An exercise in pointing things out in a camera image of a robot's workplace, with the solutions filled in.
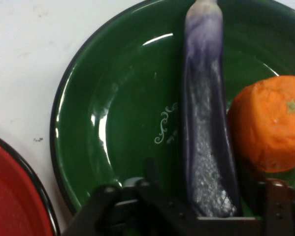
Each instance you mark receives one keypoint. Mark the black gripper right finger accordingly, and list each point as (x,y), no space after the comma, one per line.
(282,211)

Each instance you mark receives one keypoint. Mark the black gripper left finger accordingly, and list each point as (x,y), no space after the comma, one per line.
(142,211)

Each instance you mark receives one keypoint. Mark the purple eggplant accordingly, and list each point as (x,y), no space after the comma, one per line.
(206,110)

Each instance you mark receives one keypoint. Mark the orange fruit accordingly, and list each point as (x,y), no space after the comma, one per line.
(268,127)

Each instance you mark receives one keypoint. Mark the green plate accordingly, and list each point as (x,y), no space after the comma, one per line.
(125,98)

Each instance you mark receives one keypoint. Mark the red plate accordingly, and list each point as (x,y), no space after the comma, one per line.
(9,196)

